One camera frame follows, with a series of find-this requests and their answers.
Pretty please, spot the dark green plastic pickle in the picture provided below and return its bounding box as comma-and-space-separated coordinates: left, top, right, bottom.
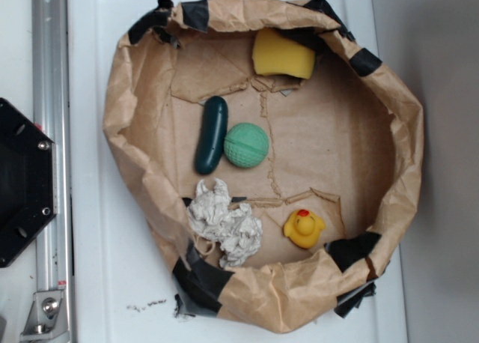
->
194, 96, 228, 175

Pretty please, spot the light green rubber ball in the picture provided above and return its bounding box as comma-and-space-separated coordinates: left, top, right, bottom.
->
224, 123, 269, 169

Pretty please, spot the crumpled white paper towel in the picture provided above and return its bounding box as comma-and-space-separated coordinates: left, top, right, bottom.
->
187, 178, 263, 268

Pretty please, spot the yellow rubber duck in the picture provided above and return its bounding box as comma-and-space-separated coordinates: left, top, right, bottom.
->
283, 209, 326, 249

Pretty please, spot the yellow sponge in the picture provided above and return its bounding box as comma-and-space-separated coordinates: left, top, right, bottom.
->
252, 28, 316, 79

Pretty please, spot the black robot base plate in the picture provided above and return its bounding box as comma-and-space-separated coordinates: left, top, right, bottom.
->
1, 98, 56, 268

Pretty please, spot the aluminium extrusion rail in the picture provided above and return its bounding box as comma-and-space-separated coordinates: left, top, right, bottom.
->
31, 0, 73, 292

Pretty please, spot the metal corner bracket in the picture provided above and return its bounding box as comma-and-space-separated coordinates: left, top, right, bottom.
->
19, 290, 70, 343

